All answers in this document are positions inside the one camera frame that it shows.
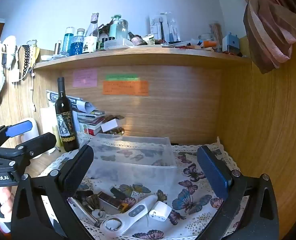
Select teal liquid bottle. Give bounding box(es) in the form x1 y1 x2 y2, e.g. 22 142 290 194
62 27 75 54

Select blue patterned bottle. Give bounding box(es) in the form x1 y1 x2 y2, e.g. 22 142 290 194
70 28 86 56

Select white charger with cable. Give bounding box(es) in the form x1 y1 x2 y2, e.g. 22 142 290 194
12 45 23 84

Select rolled papers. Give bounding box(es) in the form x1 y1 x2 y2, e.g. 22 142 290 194
67 96 95 113

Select empty glass jar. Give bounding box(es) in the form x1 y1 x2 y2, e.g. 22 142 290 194
199 33 213 46

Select white toothbrush package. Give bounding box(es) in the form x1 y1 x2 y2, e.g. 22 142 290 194
149 14 166 42

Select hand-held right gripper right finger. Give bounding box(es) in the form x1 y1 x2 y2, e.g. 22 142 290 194
197 145 281 240

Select pink sticky note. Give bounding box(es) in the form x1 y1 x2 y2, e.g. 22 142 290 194
73 69 98 88

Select clear plastic bin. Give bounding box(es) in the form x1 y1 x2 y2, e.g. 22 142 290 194
84 133 178 191

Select clear plastic tray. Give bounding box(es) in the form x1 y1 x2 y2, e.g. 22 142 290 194
103 38 135 50

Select white charger adapter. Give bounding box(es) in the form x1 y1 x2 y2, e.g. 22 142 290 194
148 201 172 222

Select yellow hanging pouch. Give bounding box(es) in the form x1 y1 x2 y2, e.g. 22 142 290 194
31 45 41 68

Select stack of books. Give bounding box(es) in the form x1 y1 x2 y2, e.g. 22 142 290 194
77 110 106 137

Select wooden shelf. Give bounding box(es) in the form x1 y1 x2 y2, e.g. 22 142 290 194
34 47 252 70

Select butterfly print tablecloth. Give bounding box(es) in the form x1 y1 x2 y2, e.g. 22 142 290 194
39 132 249 240

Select clear glass jar bottle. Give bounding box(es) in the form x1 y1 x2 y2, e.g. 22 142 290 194
115 19 129 40

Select white infrared thermometer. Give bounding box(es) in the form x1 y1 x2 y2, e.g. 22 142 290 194
100 194 159 237

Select clear labelled glass bottle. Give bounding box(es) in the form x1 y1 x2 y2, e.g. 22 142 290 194
83 12 100 54

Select green sticky note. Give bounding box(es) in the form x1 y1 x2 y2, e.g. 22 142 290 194
106 74 139 81

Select orange sticky note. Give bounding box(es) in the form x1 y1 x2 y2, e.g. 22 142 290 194
102 80 149 96

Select white and blue device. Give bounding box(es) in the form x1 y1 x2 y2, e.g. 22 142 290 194
46 90 71 103

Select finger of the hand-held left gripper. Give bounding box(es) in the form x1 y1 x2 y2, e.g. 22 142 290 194
0 120 33 153
9 132 57 167

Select small pink bottle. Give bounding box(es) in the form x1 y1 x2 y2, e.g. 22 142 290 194
128 31 141 46

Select clear toothbrush package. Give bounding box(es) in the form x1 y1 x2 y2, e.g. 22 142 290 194
163 12 182 43

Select mint green pump bottle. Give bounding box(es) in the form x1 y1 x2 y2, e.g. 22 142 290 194
109 14 122 41

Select brown rectangular lighter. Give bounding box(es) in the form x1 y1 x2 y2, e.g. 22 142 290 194
97 191 130 209

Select black beaded strap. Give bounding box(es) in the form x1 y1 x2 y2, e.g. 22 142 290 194
21 45 31 81

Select white carton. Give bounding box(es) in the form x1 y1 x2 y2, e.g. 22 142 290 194
40 107 61 147

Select person's left hand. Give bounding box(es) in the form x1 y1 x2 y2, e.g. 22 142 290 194
0 186 15 214

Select blue grey box on shelf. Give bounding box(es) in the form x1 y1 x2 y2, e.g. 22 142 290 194
222 32 240 54

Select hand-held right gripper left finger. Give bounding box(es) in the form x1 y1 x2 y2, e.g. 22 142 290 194
11 144 95 240

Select dark wine bottle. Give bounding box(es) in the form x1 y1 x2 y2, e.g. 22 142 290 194
55 77 80 152

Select small white box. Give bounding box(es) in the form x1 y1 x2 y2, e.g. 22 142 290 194
100 119 119 133

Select jar of brown sticks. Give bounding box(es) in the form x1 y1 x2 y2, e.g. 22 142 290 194
209 23 223 45

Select brown striped curtain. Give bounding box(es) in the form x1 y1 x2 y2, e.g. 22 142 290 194
204 0 296 74

